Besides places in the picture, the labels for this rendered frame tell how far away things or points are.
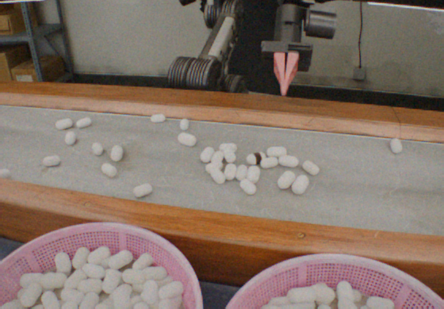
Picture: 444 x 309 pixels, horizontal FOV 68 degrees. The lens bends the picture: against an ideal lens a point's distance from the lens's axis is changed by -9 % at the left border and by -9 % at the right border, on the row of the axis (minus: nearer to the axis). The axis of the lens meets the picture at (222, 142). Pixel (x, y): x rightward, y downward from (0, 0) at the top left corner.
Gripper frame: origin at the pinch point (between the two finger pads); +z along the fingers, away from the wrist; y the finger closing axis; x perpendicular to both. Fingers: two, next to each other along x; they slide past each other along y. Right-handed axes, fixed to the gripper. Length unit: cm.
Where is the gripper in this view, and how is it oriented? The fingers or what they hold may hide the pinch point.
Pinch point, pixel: (283, 90)
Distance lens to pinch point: 70.1
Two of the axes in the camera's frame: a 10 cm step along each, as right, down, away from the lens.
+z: -1.4, 9.4, -3.3
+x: 1.3, 3.4, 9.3
